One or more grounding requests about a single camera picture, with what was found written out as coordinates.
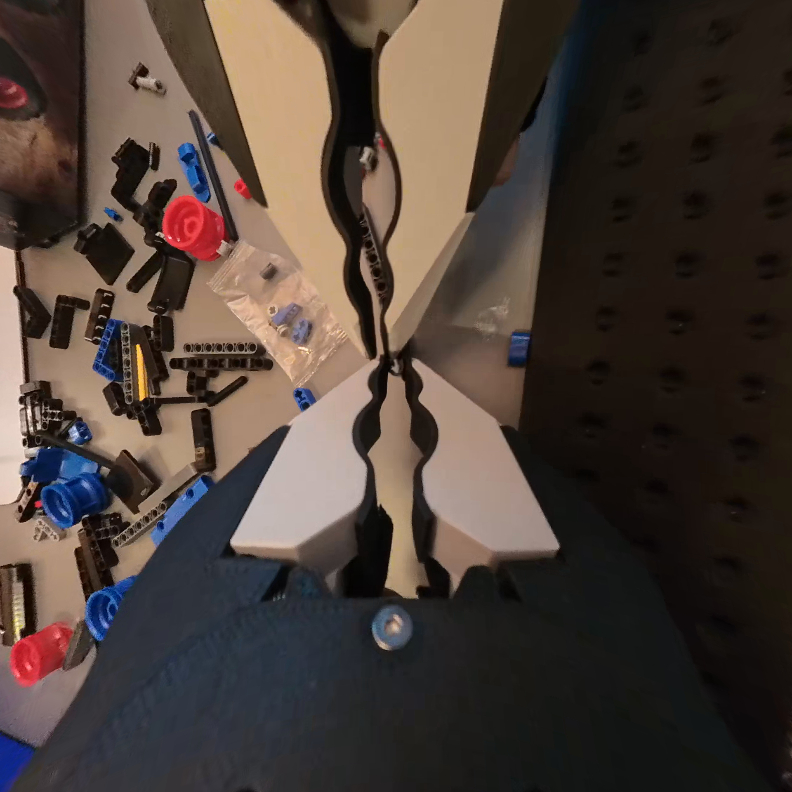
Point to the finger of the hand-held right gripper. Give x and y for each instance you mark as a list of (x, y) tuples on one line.
[(272, 124), (445, 124)]

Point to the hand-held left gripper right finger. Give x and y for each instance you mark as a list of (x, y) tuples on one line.
[(489, 495)]

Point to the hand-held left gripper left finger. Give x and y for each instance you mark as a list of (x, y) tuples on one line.
[(303, 495)]

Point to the black thin liftarm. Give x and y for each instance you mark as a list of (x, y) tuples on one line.
[(375, 260)]

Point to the grey desk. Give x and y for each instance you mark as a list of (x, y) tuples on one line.
[(105, 111)]

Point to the red short connector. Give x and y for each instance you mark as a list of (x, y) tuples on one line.
[(242, 189)]

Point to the black long axle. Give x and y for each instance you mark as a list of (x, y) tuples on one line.
[(213, 179)]

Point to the blue wedge panel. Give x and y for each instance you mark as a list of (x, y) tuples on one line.
[(193, 170)]

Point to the blue short liftarm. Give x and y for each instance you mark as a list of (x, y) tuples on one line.
[(303, 398)]

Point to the black rectangular panel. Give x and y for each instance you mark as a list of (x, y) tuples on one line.
[(203, 440)]

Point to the blue flat panel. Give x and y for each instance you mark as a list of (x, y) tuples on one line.
[(182, 510)]

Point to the black short axle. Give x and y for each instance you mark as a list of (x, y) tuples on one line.
[(227, 391)]

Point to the red wheel rim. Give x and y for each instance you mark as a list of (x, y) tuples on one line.
[(192, 226), (40, 654)]

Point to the black and grey pin connector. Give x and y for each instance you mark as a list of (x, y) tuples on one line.
[(147, 80)]

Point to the black connector block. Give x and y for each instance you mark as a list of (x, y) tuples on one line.
[(154, 207)]

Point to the dark grey pin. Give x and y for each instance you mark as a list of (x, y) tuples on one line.
[(269, 271)]

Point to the blue small brick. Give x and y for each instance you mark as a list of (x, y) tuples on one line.
[(520, 348)]

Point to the black short beam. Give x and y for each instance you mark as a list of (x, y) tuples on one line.
[(163, 333), (198, 383)]

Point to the black thin long beam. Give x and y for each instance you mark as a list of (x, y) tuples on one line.
[(182, 400)]

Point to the blue oval connector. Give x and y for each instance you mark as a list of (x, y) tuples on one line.
[(301, 330)]

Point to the dark grey long beam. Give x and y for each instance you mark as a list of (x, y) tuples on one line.
[(224, 348)]

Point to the clear zip bag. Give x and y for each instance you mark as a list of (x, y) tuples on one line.
[(247, 291)]

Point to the black smooth flat panel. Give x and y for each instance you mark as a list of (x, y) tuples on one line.
[(133, 479)]

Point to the black thick beam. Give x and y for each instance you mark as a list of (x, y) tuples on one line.
[(148, 419)]

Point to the clear plastic scrap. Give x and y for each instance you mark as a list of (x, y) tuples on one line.
[(492, 317)]

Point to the blue and grey pin piece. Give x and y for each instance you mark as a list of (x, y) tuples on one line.
[(283, 317)]

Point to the black glossy curved panel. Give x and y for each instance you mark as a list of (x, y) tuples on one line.
[(172, 281)]

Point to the black flat liftarm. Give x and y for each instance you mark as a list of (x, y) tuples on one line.
[(143, 272)]

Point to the yellow axle rod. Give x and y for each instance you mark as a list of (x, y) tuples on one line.
[(142, 371)]

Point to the black square panel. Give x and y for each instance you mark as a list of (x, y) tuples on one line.
[(105, 252)]

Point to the black short liftarm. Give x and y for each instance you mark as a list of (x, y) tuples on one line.
[(99, 550)]

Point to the black thin axle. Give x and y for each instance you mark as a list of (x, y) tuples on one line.
[(80, 451)]

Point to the blue wheel rim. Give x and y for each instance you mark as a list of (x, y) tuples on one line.
[(74, 500), (105, 609)]

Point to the blue small block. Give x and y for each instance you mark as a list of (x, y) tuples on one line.
[(80, 433)]

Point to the printed toy truck set box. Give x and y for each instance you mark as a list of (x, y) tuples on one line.
[(37, 154)]

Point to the blue angled beam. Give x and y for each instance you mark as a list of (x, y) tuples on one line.
[(108, 349)]

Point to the blue fairing panel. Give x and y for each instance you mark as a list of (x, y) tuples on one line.
[(49, 464)]

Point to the grey thin angled liftarm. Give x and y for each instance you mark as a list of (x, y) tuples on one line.
[(48, 531)]

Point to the black stubby beam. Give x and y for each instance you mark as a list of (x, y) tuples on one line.
[(99, 315)]

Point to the dark grey ridged piece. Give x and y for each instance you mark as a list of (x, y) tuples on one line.
[(79, 646)]

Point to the black long liftarm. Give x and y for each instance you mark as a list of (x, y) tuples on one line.
[(26, 502)]

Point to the black angled beam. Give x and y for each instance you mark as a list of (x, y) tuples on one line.
[(34, 315)]

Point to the black bracket piece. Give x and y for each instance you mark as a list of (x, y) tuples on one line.
[(130, 164)]

